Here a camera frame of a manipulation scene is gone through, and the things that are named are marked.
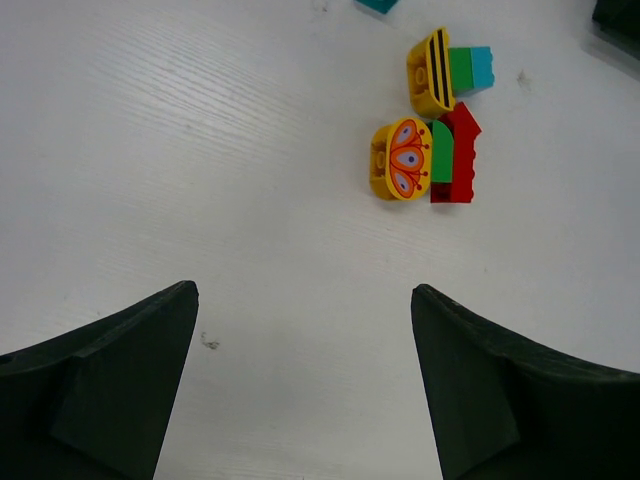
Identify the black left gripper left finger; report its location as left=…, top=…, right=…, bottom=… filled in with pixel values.
left=1, top=281, right=199, bottom=479

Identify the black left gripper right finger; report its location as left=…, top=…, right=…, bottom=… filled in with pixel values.
left=411, top=285, right=639, bottom=479

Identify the green curved lego brick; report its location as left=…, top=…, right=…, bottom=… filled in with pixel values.
left=431, top=120, right=454, bottom=183

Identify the yellow butterfly oval lego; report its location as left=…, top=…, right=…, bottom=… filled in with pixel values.
left=369, top=117, right=433, bottom=201

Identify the long red lego brick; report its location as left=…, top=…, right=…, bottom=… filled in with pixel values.
left=430, top=102, right=482, bottom=204

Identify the yellow black striped lego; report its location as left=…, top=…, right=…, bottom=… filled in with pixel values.
left=406, top=27, right=456, bottom=119

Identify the green square lego brick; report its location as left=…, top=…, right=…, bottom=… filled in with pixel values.
left=449, top=47, right=474, bottom=96

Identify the teal square lego brick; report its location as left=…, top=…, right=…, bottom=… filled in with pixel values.
left=356, top=0, right=398, bottom=15

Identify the light blue lego brick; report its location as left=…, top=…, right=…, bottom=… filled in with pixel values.
left=470, top=46, right=495, bottom=91

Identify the black container row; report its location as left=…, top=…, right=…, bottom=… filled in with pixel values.
left=592, top=0, right=640, bottom=46

